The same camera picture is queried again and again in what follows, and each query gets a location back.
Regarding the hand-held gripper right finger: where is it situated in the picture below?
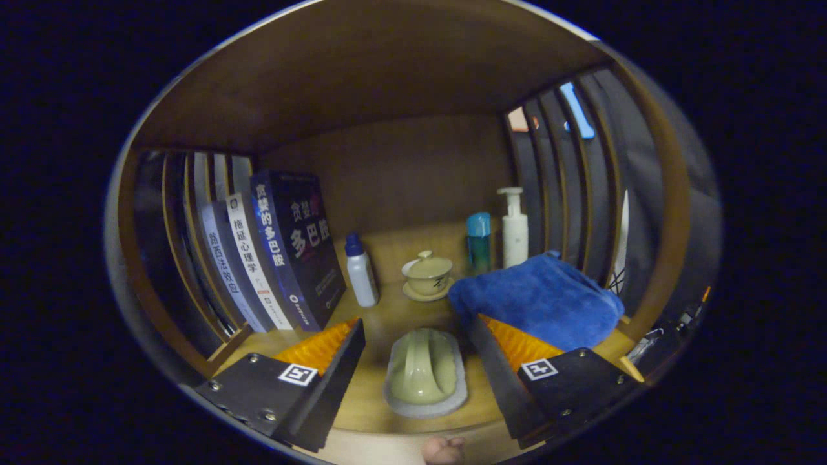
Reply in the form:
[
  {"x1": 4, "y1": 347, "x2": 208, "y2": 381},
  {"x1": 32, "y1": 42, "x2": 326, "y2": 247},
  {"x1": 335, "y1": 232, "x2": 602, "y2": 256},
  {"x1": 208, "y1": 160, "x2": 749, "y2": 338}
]
[{"x1": 470, "y1": 314, "x2": 647, "y2": 450}]

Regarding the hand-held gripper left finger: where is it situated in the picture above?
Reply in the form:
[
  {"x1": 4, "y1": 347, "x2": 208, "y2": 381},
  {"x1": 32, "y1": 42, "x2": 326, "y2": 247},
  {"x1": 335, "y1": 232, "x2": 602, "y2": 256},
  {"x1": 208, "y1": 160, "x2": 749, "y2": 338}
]
[{"x1": 194, "y1": 318, "x2": 367, "y2": 453}]

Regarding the green scrub brush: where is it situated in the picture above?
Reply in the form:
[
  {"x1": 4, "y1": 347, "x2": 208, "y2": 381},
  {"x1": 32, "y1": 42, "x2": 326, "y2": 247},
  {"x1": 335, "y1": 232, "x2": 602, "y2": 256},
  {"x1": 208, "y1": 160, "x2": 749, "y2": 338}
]
[{"x1": 384, "y1": 327, "x2": 468, "y2": 419}]

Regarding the wooden countertop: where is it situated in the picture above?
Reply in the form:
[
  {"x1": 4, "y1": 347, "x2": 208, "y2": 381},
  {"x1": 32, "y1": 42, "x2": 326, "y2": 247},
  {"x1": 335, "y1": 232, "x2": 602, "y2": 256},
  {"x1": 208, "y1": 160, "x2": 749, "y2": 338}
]
[{"x1": 213, "y1": 223, "x2": 647, "y2": 435}]

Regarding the wooden cabinet with hutch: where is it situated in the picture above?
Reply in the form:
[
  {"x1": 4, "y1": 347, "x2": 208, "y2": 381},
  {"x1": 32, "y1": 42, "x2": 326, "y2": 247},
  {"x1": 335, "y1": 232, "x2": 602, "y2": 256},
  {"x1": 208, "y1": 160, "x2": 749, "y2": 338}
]
[{"x1": 107, "y1": 0, "x2": 695, "y2": 462}]

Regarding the folded blue towel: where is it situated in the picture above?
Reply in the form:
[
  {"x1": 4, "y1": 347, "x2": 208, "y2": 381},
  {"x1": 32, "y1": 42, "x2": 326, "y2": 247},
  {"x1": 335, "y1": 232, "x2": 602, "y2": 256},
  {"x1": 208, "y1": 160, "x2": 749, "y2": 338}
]
[{"x1": 448, "y1": 251, "x2": 625, "y2": 353}]

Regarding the white bottle with blue cap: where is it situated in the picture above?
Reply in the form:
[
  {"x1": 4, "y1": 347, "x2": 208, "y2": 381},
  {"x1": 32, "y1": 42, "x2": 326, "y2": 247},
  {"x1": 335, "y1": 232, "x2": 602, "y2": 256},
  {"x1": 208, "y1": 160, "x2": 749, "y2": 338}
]
[{"x1": 344, "y1": 233, "x2": 379, "y2": 308}]

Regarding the beige lidded teacup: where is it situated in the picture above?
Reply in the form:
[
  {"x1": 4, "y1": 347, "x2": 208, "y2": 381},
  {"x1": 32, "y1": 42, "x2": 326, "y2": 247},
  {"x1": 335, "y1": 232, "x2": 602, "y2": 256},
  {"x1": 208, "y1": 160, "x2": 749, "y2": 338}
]
[{"x1": 401, "y1": 250, "x2": 454, "y2": 302}]

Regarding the teal bottle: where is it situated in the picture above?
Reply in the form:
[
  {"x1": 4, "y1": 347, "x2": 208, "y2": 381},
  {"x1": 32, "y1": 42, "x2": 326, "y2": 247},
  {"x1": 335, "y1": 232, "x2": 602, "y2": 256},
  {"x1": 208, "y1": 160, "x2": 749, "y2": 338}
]
[{"x1": 466, "y1": 212, "x2": 493, "y2": 275}]

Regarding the white pump bottle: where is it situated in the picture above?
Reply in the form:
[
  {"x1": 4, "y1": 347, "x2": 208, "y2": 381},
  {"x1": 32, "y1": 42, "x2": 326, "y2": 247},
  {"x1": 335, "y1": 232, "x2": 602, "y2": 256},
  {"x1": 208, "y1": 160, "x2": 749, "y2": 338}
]
[{"x1": 497, "y1": 187, "x2": 529, "y2": 269}]

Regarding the dark blue book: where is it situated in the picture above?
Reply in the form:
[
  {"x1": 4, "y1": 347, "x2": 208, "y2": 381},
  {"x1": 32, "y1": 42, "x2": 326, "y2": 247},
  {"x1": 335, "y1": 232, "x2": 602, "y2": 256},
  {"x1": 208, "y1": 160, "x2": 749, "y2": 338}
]
[{"x1": 250, "y1": 169, "x2": 348, "y2": 332}]

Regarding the white book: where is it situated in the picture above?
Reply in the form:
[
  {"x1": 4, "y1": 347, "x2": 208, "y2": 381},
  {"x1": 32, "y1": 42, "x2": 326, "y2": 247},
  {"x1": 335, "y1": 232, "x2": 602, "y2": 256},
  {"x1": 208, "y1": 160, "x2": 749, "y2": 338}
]
[{"x1": 225, "y1": 192, "x2": 295, "y2": 331}]

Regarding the light blue book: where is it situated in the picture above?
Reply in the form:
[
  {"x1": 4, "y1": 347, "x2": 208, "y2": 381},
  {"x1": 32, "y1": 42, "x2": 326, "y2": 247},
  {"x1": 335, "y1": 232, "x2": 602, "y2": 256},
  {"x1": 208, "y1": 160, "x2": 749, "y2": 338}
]
[{"x1": 199, "y1": 203, "x2": 269, "y2": 333}]

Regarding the black equipment with orange clip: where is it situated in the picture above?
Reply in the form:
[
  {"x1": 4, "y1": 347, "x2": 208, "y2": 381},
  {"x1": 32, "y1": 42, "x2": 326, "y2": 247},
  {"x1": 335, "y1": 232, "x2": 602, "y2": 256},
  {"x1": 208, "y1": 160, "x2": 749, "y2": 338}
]
[{"x1": 627, "y1": 284, "x2": 711, "y2": 382}]

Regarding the black backdrop cloth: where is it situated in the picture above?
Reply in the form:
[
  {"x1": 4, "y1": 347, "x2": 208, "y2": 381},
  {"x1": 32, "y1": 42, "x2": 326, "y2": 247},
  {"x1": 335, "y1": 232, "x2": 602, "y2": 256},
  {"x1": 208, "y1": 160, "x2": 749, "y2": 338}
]
[{"x1": 107, "y1": 65, "x2": 723, "y2": 388}]

